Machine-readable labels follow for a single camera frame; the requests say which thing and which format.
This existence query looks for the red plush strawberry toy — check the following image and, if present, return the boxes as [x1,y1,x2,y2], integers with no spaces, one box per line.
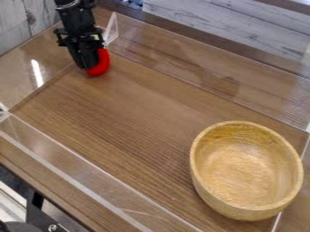
[84,34,111,78]

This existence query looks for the black table leg frame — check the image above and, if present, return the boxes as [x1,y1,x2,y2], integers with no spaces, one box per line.
[25,192,70,232]

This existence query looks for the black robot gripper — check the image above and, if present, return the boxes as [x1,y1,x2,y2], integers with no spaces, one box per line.
[53,26,105,70]

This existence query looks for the clear acrylic front wall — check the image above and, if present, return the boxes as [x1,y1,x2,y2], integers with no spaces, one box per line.
[0,104,196,232]

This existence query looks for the oval wooden bowl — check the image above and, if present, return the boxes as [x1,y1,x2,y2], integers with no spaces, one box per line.
[188,121,303,221]

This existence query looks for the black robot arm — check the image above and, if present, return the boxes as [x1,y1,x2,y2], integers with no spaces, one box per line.
[53,0,104,70]

